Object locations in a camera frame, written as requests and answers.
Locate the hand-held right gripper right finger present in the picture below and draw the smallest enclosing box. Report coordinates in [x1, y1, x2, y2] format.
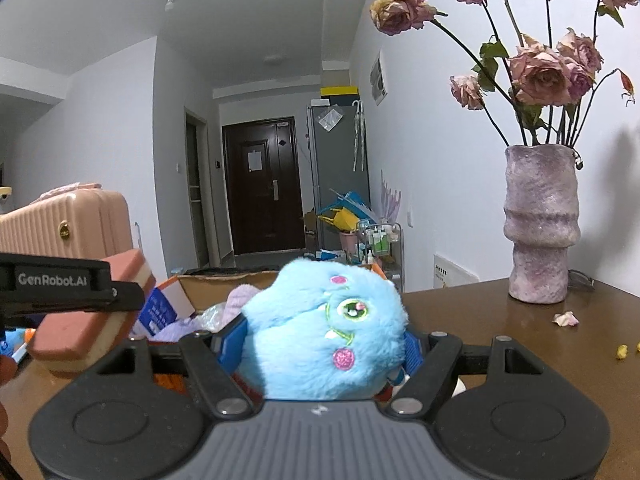
[382, 331, 547, 420]

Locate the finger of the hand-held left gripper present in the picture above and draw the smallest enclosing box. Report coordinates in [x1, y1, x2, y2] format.
[107, 280, 147, 313]

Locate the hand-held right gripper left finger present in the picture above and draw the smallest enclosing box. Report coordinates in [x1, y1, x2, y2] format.
[99, 315, 257, 420]

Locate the clear iridescent plastic wrap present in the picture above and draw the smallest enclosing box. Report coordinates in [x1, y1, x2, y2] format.
[195, 304, 233, 333]

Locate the blue and white carton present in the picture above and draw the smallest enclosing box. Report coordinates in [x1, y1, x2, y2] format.
[137, 276, 197, 337]

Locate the purple fuzzy headband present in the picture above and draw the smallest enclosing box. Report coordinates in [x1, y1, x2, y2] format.
[150, 285, 271, 343]

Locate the orange cardboard box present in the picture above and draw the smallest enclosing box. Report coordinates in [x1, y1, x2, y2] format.
[150, 264, 401, 403]

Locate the pink sponge block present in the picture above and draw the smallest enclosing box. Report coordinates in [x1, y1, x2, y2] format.
[27, 249, 157, 380]

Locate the blue plush toy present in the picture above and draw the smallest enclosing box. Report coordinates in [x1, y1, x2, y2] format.
[235, 256, 410, 402]

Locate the person's left hand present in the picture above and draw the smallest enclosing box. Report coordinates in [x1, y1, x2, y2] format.
[0, 354, 21, 441]

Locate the pink ribbed suitcase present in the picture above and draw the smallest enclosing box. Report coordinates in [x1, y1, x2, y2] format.
[0, 182, 142, 261]

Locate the blue tissue pack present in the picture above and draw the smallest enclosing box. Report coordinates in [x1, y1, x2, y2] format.
[2, 329, 26, 356]

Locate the black floor bag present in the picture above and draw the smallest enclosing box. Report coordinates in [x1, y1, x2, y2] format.
[187, 265, 281, 276]

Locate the white leaning board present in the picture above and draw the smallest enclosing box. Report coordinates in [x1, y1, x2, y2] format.
[432, 253, 478, 290]

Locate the dark brown door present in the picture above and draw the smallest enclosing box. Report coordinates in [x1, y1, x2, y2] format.
[222, 117, 307, 256]

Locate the pile of blue and yellow bags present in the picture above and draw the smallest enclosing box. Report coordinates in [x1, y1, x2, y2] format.
[316, 190, 381, 233]

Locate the mottled pink vase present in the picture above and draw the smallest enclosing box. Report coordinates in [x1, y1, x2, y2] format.
[503, 145, 582, 305]

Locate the grey refrigerator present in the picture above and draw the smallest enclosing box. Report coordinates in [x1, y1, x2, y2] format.
[306, 104, 371, 251]

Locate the white hanging umbrella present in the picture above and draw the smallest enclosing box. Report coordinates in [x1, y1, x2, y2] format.
[351, 100, 366, 173]

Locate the clear bag on refrigerator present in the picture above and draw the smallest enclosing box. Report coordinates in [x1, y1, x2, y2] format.
[316, 108, 345, 133]

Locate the bunch of dried roses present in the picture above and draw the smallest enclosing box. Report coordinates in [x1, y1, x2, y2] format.
[370, 0, 638, 147]

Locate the wire trolley with bottles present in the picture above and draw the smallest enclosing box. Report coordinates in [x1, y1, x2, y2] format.
[361, 222, 405, 293]

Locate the side doorway frame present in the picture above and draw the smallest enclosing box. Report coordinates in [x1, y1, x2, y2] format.
[184, 106, 211, 270]

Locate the purple wall bouquet wrap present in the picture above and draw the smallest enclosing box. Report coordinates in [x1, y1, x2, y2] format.
[378, 170, 403, 223]

